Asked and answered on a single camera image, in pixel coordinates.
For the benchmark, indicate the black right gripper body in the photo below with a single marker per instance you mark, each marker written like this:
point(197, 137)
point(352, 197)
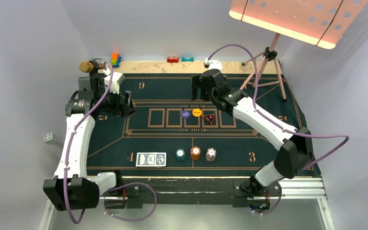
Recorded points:
point(207, 94)

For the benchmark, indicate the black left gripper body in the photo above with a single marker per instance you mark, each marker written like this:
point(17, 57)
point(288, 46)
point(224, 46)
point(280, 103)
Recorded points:
point(110, 104)

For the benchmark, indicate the yellow dealer button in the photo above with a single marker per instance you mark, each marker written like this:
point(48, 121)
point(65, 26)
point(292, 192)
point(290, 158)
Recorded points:
point(197, 112)

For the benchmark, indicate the purple small blind button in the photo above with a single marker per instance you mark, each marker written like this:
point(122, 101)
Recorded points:
point(186, 114)

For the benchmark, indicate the red black all-in triangle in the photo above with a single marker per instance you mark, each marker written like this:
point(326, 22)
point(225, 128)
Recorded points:
point(209, 118)

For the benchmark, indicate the orange red chip stack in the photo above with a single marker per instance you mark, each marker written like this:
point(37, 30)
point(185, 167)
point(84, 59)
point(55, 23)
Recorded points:
point(195, 153)

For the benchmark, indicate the pink blue chip stack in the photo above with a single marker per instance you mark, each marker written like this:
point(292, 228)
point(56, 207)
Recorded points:
point(211, 154)

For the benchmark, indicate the green blue chip stack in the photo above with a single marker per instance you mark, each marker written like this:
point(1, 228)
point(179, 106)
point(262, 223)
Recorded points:
point(180, 155)

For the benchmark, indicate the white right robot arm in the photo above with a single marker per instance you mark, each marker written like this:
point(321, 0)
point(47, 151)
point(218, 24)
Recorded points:
point(294, 146)

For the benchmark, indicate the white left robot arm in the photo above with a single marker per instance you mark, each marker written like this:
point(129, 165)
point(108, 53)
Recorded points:
point(70, 188)

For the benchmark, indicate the teal toy block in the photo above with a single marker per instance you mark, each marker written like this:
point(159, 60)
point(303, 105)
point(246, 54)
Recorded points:
point(187, 58)

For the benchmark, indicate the red toy block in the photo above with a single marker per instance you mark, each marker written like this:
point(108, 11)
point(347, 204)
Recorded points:
point(172, 59)

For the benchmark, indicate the gold microphone on stand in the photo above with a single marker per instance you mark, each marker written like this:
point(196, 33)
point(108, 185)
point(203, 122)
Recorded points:
point(92, 67)

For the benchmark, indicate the orange green toy block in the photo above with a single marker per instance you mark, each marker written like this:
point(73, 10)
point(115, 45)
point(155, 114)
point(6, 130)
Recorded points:
point(116, 60)

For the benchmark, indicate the dark green poker mat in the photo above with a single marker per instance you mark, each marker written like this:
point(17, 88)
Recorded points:
point(157, 126)

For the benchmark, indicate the blue white card deck box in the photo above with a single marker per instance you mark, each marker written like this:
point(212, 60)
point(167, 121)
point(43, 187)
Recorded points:
point(151, 159)

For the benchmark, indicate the grey lego brick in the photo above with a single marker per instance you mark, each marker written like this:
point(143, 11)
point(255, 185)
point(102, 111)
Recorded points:
point(50, 138)

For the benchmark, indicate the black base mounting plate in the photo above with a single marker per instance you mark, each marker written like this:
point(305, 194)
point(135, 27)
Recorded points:
point(191, 191)

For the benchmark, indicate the pink music stand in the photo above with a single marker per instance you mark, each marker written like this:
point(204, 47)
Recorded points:
point(321, 23)

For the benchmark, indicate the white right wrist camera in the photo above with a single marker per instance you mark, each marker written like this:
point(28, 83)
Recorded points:
point(213, 64)

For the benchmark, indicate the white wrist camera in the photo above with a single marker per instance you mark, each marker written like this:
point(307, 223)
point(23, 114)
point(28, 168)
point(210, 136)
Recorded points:
point(115, 82)
point(213, 64)

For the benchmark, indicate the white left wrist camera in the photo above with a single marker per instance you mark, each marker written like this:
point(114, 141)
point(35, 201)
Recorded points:
point(115, 82)

